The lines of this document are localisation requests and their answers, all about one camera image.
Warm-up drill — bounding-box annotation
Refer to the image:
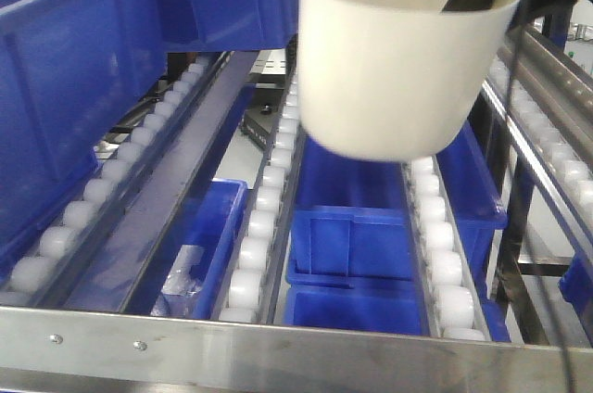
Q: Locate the white plastic bin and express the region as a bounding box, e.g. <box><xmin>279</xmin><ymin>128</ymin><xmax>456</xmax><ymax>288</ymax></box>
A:
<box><xmin>297</xmin><ymin>0</ymin><xmax>520</xmax><ymax>161</ymax></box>

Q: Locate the black device below shelf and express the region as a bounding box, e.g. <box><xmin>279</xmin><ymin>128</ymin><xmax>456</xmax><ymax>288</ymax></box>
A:
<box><xmin>239</xmin><ymin>105</ymin><xmax>278</xmax><ymax>151</ymax></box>

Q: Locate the blue bin lower middle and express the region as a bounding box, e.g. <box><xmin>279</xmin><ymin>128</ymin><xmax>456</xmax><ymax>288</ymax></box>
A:
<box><xmin>286</xmin><ymin>125</ymin><xmax>507</xmax><ymax>291</ymax></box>

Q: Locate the blue bin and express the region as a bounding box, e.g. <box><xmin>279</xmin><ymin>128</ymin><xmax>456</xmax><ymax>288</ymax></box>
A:
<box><xmin>155</xmin><ymin>179</ymin><xmax>250</xmax><ymax>320</ymax></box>
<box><xmin>559</xmin><ymin>255</ymin><xmax>592</xmax><ymax>315</ymax></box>
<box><xmin>283</xmin><ymin>285</ymin><xmax>428</xmax><ymax>336</ymax></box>
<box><xmin>286</xmin><ymin>125</ymin><xmax>507</xmax><ymax>291</ymax></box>

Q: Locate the blue bin far right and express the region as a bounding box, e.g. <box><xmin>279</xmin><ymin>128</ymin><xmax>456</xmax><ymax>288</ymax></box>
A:
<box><xmin>559</xmin><ymin>255</ymin><xmax>592</xmax><ymax>315</ymax></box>

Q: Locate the blue bin lower front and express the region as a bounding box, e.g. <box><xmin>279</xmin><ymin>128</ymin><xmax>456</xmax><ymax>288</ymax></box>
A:
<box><xmin>283</xmin><ymin>285</ymin><xmax>428</xmax><ymax>336</ymax></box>

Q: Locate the blue bin lower left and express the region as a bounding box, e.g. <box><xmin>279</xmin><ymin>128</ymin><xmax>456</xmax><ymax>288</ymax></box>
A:
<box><xmin>155</xmin><ymin>179</ymin><xmax>250</xmax><ymax>320</ymax></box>

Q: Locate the far right white roller track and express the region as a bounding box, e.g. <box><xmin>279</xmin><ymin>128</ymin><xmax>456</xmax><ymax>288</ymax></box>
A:
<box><xmin>486</xmin><ymin>57</ymin><xmax>593</xmax><ymax>227</ymax></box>

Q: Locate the white roller track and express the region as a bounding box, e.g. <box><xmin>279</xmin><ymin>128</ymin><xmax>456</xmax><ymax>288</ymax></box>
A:
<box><xmin>486</xmin><ymin>57</ymin><xmax>593</xmax><ymax>227</ymax></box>
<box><xmin>212</xmin><ymin>73</ymin><xmax>302</xmax><ymax>323</ymax></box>
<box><xmin>403</xmin><ymin>157</ymin><xmax>490</xmax><ymax>341</ymax></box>
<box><xmin>1</xmin><ymin>54</ymin><xmax>217</xmax><ymax>307</ymax></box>

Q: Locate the middle right white roller track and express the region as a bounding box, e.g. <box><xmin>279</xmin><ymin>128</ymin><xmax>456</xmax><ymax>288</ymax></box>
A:
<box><xmin>403</xmin><ymin>157</ymin><xmax>490</xmax><ymax>341</ymax></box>

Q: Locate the middle left white roller track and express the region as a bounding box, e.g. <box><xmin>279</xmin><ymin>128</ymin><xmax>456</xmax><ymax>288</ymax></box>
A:
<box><xmin>212</xmin><ymin>73</ymin><xmax>302</xmax><ymax>323</ymax></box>

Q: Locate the large blue crate left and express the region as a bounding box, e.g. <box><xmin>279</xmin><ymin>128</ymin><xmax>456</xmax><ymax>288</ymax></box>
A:
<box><xmin>1</xmin><ymin>0</ymin><xmax>166</xmax><ymax>266</ymax></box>

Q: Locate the far left white roller track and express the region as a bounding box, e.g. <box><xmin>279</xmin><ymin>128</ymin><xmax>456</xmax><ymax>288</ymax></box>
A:
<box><xmin>1</xmin><ymin>54</ymin><xmax>217</xmax><ymax>307</ymax></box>

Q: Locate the steel divider rail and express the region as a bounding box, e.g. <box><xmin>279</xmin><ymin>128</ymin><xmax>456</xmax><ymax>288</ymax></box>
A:
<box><xmin>64</xmin><ymin>52</ymin><xmax>258</xmax><ymax>313</ymax></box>

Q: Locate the steel front rail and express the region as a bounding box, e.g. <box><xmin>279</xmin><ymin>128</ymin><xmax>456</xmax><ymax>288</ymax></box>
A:
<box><xmin>1</xmin><ymin>308</ymin><xmax>592</xmax><ymax>392</ymax></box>

